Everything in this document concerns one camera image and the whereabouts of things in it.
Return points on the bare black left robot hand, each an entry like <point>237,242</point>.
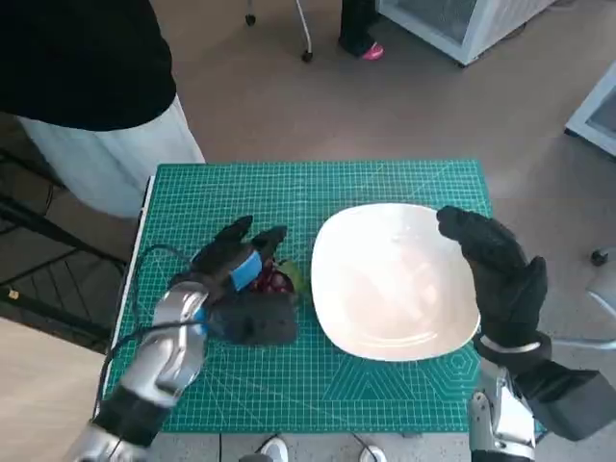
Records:
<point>226,255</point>

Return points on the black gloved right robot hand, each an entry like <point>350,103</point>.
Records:
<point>505,274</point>

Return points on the purple toy grape bunch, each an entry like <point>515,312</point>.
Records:
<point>279,281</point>

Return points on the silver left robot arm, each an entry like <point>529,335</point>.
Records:
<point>163,346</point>

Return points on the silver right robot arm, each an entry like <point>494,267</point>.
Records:
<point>505,418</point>

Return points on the white square plate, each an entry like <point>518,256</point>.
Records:
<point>385,289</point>

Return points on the green cutting mat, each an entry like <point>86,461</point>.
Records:
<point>298,192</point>

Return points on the grey chair with caster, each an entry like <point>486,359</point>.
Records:
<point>604,298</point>

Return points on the black metal rack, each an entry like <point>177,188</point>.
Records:
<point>43,240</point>

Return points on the white glass-door cabinet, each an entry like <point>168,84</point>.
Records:
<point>452,24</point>
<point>599,115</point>

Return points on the white rounded foot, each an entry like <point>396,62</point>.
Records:
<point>373,454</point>
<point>275,450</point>

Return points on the person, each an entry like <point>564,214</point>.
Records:
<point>86,62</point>
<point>356,26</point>

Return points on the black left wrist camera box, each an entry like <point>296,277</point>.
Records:
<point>260,317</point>

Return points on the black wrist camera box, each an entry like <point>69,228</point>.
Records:
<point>260,317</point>
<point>563,399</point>

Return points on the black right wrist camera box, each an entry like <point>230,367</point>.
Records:
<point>563,399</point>

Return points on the white wheeled frame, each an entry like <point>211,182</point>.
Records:
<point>305,26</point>

